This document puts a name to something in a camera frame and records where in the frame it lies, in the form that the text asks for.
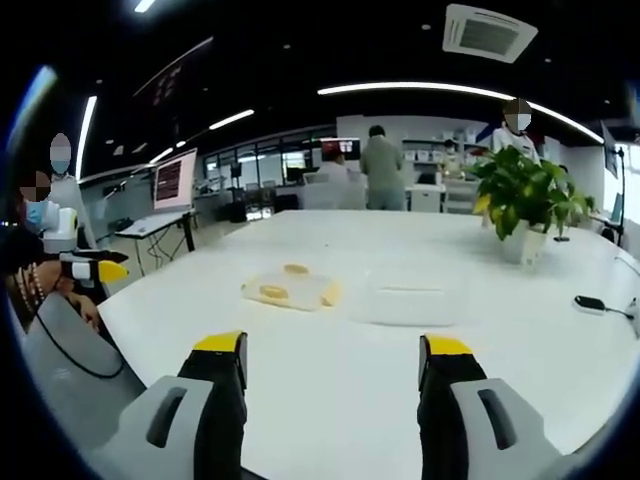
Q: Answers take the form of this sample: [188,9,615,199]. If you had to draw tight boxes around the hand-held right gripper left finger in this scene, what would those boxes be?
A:
[92,329,250,480]

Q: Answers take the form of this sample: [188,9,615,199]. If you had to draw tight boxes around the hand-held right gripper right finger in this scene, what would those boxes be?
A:
[417,333,566,480]

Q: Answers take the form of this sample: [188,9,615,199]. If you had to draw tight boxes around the person's left hand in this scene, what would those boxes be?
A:
[44,263,102,331]

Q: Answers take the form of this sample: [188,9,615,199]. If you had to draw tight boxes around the person's head with blue mask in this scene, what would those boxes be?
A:
[19,170,54,236]

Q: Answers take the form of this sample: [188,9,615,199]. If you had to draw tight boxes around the white side desk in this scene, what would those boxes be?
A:
[114,210,200,278]

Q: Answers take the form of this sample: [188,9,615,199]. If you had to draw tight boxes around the ceiling light strip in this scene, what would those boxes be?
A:
[208,108,256,131]
[74,95,99,182]

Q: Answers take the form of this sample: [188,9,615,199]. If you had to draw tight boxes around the large monitor screen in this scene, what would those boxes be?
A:
[152,147,198,212]

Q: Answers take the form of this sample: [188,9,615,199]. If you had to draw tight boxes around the person's grey clothing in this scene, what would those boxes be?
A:
[17,294,147,454]

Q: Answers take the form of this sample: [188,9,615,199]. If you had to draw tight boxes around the clear plastic bag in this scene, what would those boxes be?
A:
[240,263,344,313]

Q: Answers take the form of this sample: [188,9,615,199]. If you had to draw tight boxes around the dark hanging ceiling panel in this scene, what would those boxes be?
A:
[131,36,216,132]

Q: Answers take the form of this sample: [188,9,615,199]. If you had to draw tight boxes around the white cabinet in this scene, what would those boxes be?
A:
[406,181,447,212]

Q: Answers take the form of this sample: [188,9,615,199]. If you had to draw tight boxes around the potted green plant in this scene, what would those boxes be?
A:
[471,144,598,267]

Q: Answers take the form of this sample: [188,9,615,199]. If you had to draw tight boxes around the monitor on pole stand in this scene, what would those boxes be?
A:
[601,122,629,247]

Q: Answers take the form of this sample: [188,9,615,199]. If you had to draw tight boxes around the long curved ceiling light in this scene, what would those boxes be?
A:
[316,81,606,145]

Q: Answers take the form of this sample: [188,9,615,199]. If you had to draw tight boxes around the ceiling air conditioner vent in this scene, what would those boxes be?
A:
[442,3,539,65]

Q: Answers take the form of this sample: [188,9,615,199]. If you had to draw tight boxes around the beaded bracelets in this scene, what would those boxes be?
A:
[16,263,48,308]

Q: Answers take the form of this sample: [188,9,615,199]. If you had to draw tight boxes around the wall screen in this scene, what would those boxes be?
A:
[320,137,362,162]

